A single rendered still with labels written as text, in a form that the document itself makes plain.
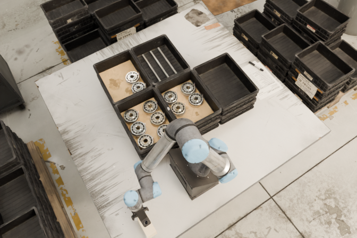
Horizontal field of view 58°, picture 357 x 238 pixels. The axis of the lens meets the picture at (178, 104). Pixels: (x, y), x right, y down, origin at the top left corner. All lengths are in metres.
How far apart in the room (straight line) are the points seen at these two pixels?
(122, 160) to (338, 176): 1.86
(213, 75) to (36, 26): 2.60
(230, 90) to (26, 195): 1.69
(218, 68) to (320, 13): 1.44
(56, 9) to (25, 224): 2.14
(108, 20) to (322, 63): 2.04
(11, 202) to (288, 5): 3.12
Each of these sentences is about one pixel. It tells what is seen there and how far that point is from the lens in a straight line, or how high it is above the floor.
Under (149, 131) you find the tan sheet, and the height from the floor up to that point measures 0.83.
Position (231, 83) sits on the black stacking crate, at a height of 0.83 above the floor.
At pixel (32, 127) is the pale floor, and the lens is 3.44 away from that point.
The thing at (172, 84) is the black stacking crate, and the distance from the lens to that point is 2.27.
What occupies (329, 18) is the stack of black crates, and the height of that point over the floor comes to 0.50.
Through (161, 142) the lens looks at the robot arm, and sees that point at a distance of 1.61.
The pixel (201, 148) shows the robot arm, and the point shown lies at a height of 1.40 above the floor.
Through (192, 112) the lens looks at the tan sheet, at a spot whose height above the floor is 0.83.
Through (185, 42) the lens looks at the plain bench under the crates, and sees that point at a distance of 2.75.
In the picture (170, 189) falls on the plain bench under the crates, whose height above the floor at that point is 0.70.
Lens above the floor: 2.71
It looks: 58 degrees down
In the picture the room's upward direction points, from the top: 4 degrees counter-clockwise
